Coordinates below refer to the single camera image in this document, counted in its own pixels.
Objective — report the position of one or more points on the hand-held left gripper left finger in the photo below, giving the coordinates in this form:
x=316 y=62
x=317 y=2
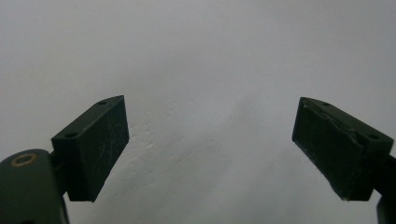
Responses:
x=90 y=149

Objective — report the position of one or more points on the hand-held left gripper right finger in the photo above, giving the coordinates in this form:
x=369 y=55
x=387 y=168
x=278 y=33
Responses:
x=336 y=149

